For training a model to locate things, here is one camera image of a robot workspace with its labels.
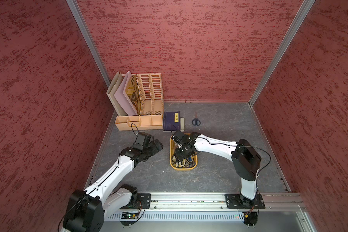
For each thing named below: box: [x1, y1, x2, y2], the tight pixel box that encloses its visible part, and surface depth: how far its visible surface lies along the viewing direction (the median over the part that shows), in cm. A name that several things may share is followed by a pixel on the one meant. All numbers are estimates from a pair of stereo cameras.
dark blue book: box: [162, 111, 181, 132], surface depth 109 cm
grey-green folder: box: [106, 71, 128, 117], surface depth 91 cm
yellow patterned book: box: [126, 74, 142, 116], surface depth 104 cm
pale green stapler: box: [179, 117, 185, 132], surface depth 105 cm
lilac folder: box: [114, 71, 138, 116], surface depth 93 cm
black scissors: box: [171, 154, 196, 168], surface depth 86 cm
